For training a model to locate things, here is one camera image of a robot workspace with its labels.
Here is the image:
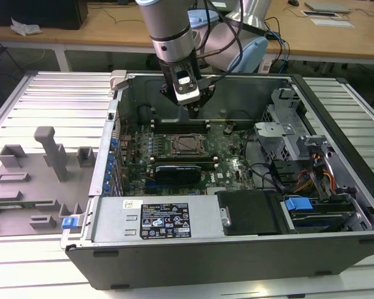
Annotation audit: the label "metal socket cover frame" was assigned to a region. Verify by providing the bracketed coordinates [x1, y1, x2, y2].
[171, 134, 205, 155]

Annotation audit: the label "silver green CPU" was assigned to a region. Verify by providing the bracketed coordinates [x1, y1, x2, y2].
[178, 137, 198, 151]

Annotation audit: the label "CPU socket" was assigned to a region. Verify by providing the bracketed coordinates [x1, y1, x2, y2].
[170, 133, 206, 156]

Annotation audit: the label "black plastic bay cover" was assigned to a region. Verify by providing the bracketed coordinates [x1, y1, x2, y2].
[214, 190, 285, 237]

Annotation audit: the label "green motherboard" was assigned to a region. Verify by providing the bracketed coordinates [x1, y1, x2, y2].
[120, 120, 260, 197]

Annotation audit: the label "perforated metal drive cage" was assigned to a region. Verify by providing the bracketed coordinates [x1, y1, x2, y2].
[254, 104, 305, 160]

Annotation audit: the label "black graphics card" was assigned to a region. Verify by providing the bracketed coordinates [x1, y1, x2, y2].
[155, 164, 203, 188]

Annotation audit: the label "large metal disk bay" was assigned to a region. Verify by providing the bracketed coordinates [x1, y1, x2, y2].
[295, 134, 372, 232]

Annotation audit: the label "wooden desk white legs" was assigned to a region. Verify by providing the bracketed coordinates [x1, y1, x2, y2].
[0, 4, 158, 73]
[261, 0, 374, 67]

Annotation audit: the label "flat black white device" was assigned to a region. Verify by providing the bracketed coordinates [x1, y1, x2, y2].
[301, 9, 338, 18]

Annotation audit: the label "white paper sheet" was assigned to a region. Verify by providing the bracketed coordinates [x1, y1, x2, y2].
[309, 17, 355, 29]

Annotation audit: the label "silver laptop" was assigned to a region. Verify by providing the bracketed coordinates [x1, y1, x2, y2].
[304, 1, 352, 14]

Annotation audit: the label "hard disk in blue carrier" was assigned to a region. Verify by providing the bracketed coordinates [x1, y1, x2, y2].
[284, 196, 355, 234]

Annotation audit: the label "silver power supply unit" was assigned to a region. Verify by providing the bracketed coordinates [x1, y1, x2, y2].
[91, 196, 226, 243]

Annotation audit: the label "black grey PC case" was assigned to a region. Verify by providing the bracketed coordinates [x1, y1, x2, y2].
[60, 70, 374, 292]

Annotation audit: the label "black computer box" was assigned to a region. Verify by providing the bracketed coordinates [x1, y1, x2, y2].
[0, 0, 89, 31]

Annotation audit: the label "crumpled white paper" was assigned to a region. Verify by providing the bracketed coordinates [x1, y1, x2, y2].
[10, 16, 43, 37]

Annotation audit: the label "grey parts rack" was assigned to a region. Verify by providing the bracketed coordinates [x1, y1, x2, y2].
[0, 126, 98, 238]

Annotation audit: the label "green RAM stick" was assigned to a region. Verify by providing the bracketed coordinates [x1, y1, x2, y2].
[0, 202, 37, 209]

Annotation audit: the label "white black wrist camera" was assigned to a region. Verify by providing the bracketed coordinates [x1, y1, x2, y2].
[171, 69, 202, 105]

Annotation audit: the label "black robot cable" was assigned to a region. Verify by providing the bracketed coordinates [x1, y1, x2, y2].
[191, 0, 247, 83]

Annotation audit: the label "black cable bundle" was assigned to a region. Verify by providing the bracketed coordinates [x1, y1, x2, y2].
[242, 130, 288, 191]

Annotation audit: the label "grey case handle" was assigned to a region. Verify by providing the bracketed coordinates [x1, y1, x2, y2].
[109, 69, 128, 92]

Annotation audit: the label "orange yellow wire bundle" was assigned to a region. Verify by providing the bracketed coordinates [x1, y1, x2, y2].
[294, 152, 337, 194]

